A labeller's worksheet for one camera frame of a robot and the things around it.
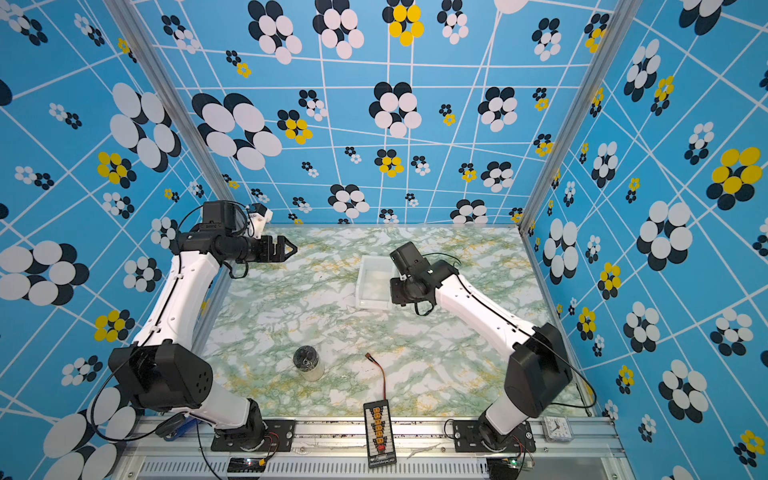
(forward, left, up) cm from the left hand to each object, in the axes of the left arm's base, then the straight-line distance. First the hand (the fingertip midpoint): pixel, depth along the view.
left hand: (283, 247), depth 81 cm
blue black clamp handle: (-39, +24, -23) cm, 51 cm away
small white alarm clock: (-40, -71, -23) cm, 84 cm away
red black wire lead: (-21, -23, -25) cm, 40 cm away
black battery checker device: (-40, -27, -24) cm, 53 cm away
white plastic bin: (+5, -24, -25) cm, 35 cm away
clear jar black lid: (-26, -8, -14) cm, 30 cm away
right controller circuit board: (-47, -57, -25) cm, 78 cm away
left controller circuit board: (-47, +6, -28) cm, 55 cm away
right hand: (-8, -32, -11) cm, 35 cm away
